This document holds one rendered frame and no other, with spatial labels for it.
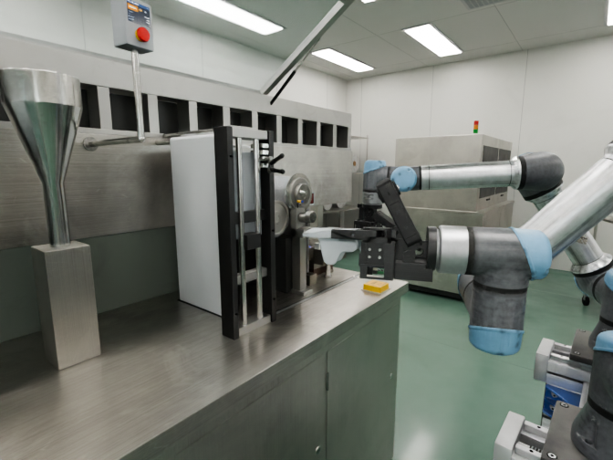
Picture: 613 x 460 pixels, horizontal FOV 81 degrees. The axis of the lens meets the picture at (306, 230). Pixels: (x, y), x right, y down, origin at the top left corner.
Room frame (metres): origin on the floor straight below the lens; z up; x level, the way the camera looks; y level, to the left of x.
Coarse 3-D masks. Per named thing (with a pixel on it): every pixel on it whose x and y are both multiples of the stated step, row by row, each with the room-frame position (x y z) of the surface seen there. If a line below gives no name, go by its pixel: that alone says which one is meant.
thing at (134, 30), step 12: (120, 0) 0.85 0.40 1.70; (132, 0) 0.86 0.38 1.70; (120, 12) 0.85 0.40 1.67; (132, 12) 0.86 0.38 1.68; (144, 12) 0.89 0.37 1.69; (120, 24) 0.85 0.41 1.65; (132, 24) 0.86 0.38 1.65; (144, 24) 0.89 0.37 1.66; (120, 36) 0.86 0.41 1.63; (132, 36) 0.86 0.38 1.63; (144, 36) 0.87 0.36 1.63; (144, 48) 0.89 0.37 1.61
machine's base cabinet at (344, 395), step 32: (384, 320) 1.27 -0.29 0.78; (320, 352) 0.96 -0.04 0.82; (352, 352) 1.09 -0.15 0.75; (384, 352) 1.28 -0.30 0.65; (288, 384) 0.84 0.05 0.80; (320, 384) 0.95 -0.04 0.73; (352, 384) 1.09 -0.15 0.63; (384, 384) 1.29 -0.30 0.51; (224, 416) 0.69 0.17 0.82; (256, 416) 0.75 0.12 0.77; (288, 416) 0.84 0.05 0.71; (320, 416) 0.95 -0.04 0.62; (352, 416) 1.10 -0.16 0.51; (384, 416) 1.29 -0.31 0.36; (192, 448) 0.62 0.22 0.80; (224, 448) 0.68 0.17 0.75; (256, 448) 0.75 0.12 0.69; (288, 448) 0.84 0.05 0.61; (320, 448) 0.95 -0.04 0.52; (352, 448) 1.10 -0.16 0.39; (384, 448) 1.30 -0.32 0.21
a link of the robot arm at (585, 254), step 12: (528, 192) 1.13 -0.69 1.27; (540, 192) 1.11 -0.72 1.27; (552, 192) 1.10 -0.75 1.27; (540, 204) 1.13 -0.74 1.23; (588, 240) 1.09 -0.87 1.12; (576, 252) 1.10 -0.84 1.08; (588, 252) 1.08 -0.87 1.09; (600, 252) 1.09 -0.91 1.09; (576, 264) 1.11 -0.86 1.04; (588, 264) 1.08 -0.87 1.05; (600, 264) 1.07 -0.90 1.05; (612, 264) 1.06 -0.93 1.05; (576, 276) 1.12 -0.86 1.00; (588, 276) 1.08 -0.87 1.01; (588, 288) 1.08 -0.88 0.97
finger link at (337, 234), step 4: (332, 232) 0.57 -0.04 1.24; (336, 232) 0.56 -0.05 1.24; (340, 232) 0.56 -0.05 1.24; (344, 232) 0.56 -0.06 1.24; (348, 232) 0.55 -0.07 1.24; (352, 232) 0.55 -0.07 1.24; (356, 232) 0.55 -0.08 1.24; (360, 232) 0.55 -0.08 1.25; (364, 232) 0.55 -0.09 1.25; (368, 232) 0.55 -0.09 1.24; (372, 232) 0.55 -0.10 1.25; (376, 232) 0.55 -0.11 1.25; (380, 232) 0.56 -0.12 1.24; (332, 236) 0.56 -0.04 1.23; (336, 236) 0.56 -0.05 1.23; (340, 236) 0.56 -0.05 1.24; (344, 236) 0.56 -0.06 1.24; (348, 236) 0.55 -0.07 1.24; (352, 236) 0.55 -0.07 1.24; (356, 236) 0.55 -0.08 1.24; (360, 236) 0.55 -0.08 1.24; (364, 236) 0.55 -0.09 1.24; (368, 236) 0.55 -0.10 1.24; (376, 236) 0.54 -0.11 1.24
